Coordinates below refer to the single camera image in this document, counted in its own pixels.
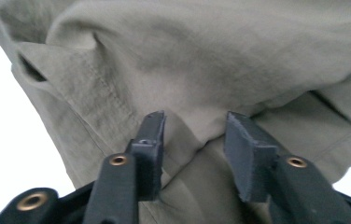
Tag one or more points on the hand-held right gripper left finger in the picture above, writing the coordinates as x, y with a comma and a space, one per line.
150, 161

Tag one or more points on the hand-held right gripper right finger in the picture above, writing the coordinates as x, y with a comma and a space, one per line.
249, 161

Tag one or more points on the olive green shirt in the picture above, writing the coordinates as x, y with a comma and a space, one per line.
195, 62

